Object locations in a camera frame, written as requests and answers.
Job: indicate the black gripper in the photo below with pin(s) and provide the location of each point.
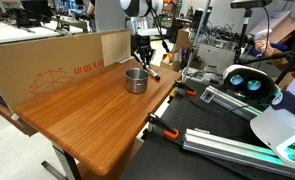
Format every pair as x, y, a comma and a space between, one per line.
141, 42

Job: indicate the black marker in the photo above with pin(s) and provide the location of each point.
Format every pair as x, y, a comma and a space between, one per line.
153, 73

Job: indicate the white VR controller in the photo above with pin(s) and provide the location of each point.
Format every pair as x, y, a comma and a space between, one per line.
262, 33

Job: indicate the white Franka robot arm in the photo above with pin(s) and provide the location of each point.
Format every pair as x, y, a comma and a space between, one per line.
280, 126

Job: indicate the silver metal pot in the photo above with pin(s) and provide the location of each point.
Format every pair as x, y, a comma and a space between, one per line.
136, 81

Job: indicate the person's hand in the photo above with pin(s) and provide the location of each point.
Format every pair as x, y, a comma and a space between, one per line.
267, 48

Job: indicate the open cardboard box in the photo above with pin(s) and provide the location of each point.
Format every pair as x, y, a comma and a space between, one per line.
177, 50

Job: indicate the orange black bar clamp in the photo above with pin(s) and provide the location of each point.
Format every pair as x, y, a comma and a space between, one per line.
186, 89
163, 128

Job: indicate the silver metal pole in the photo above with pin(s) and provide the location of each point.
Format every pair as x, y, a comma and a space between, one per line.
197, 36

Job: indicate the grey storage bin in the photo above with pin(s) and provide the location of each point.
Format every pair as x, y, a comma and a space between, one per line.
215, 56

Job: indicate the black perforated optical board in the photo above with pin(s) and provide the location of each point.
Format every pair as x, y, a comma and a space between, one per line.
200, 133

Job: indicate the large printed cardboard sheet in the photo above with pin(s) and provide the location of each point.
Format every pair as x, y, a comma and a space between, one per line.
37, 66

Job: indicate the white VR headset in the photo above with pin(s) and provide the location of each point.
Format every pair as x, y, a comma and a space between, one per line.
250, 81

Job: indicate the metal table leg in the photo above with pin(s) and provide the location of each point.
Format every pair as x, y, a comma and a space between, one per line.
65, 160

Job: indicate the white workbench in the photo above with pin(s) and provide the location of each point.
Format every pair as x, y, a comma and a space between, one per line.
17, 31

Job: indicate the flat cardboard piece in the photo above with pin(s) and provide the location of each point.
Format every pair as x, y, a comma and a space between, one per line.
277, 25

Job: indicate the short aluminium profile rail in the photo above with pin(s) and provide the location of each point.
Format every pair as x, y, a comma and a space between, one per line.
233, 101

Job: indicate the black camera stand pole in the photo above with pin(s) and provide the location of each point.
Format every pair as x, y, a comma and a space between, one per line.
243, 33

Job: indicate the black camera on stand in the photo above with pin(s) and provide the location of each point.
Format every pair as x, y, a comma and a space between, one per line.
250, 3

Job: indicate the long aluminium profile rail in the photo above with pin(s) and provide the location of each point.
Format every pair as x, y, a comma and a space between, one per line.
233, 150

